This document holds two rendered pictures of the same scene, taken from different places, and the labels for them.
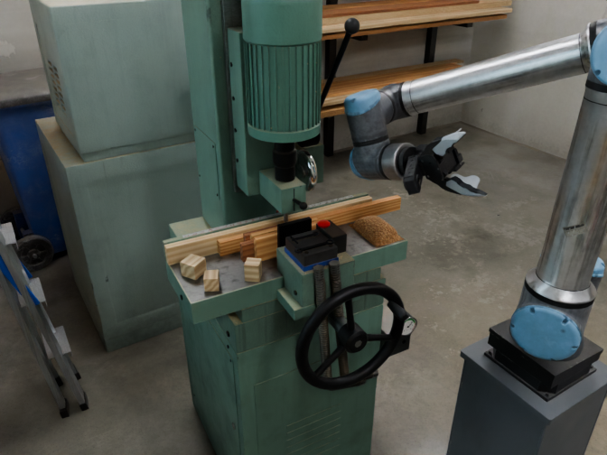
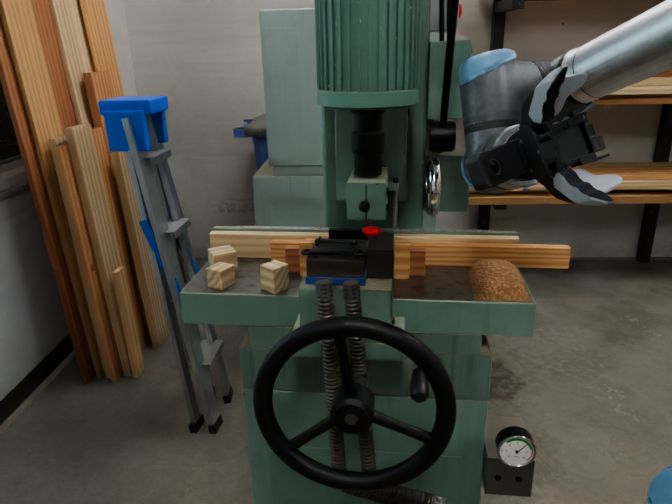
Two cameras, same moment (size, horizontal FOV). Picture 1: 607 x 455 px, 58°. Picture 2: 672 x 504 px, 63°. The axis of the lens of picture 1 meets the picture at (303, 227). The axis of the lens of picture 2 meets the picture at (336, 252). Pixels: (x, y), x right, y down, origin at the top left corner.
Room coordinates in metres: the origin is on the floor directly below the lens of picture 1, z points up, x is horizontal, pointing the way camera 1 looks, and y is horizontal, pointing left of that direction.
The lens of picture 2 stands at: (0.42, -0.48, 1.29)
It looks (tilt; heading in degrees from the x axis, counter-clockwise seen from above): 20 degrees down; 35
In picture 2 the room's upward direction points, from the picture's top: 1 degrees counter-clockwise
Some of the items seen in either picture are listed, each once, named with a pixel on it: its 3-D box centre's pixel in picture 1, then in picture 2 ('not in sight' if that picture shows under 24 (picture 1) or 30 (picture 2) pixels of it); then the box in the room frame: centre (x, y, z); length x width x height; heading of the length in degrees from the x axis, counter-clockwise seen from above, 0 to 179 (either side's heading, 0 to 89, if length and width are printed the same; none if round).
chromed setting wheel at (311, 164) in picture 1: (304, 171); (432, 186); (1.45, 0.00, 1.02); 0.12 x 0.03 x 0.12; 28
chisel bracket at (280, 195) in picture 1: (282, 191); (369, 195); (1.29, 0.05, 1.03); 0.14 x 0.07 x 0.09; 28
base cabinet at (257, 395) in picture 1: (272, 362); (370, 448); (1.38, 0.10, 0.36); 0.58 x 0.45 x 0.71; 28
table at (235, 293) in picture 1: (298, 267); (354, 299); (1.17, 0.01, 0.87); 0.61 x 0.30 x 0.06; 118
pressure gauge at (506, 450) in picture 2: (404, 326); (514, 449); (1.21, -0.28, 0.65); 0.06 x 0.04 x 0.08; 118
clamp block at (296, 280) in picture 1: (314, 269); (349, 297); (1.10, -0.03, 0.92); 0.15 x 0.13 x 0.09; 118
